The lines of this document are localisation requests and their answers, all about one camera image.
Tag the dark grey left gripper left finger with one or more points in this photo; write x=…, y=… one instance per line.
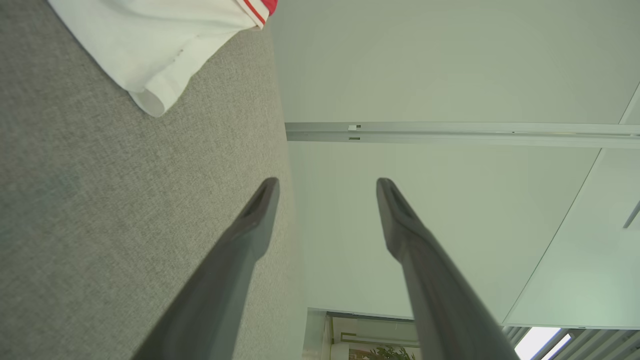
x=215, y=300

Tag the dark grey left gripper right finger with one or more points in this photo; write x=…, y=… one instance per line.
x=450, y=310

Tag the red basketball jersey white sleeves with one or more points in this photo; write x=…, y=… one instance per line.
x=150, y=40

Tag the green potted plant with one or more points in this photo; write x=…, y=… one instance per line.
x=392, y=353

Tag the bright ceiling light panel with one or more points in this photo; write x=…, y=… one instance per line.
x=537, y=342

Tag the grey metal partition post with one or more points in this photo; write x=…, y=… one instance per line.
x=450, y=134

